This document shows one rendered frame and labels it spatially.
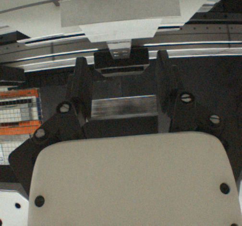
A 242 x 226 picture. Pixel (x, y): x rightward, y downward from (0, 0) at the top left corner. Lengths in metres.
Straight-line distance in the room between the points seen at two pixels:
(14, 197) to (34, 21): 0.19
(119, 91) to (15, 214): 0.58
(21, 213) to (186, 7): 0.28
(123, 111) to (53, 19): 0.13
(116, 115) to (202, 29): 0.36
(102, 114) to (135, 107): 0.04
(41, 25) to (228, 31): 0.46
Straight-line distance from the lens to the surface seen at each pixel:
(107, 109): 0.23
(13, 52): 0.56
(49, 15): 0.18
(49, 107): 0.80
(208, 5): 0.28
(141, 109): 0.23
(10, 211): 0.27
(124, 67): 0.42
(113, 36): 0.25
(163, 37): 0.49
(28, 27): 0.21
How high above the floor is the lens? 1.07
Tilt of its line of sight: 5 degrees up
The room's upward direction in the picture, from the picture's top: 175 degrees clockwise
